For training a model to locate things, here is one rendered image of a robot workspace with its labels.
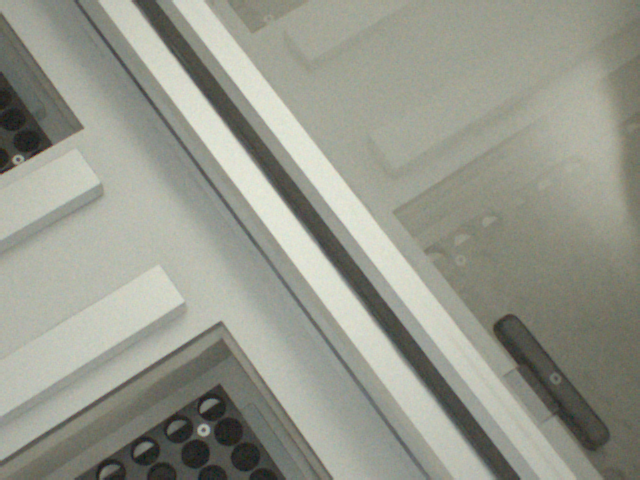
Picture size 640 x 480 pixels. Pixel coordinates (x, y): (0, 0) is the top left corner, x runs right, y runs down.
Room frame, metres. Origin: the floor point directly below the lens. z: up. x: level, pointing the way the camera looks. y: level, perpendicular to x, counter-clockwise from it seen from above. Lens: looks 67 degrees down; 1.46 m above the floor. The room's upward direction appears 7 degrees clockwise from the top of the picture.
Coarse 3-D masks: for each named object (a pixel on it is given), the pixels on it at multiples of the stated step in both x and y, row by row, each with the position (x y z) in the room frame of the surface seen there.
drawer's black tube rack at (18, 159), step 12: (0, 96) 0.32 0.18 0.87; (0, 108) 0.31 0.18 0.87; (12, 120) 0.30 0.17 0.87; (0, 144) 0.27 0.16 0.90; (24, 144) 0.29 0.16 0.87; (36, 144) 0.29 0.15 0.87; (0, 156) 0.28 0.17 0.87; (12, 156) 0.27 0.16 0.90; (0, 168) 0.26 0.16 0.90; (12, 168) 0.26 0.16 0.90
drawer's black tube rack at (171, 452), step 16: (176, 416) 0.15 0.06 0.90; (192, 416) 0.15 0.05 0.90; (208, 416) 0.16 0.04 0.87; (160, 432) 0.14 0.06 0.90; (176, 432) 0.14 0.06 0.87; (192, 432) 0.14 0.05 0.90; (208, 432) 0.14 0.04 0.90; (224, 432) 0.15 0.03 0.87; (240, 432) 0.15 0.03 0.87; (128, 448) 0.13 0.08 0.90; (160, 448) 0.13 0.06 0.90; (176, 448) 0.13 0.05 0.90; (192, 448) 0.14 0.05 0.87; (208, 448) 0.13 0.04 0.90; (112, 464) 0.12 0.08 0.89; (128, 464) 0.12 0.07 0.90; (144, 464) 0.12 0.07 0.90; (160, 464) 0.12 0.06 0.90; (176, 464) 0.12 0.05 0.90; (192, 464) 0.13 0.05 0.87; (208, 464) 0.12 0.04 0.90; (224, 464) 0.13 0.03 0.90; (240, 464) 0.13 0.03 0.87
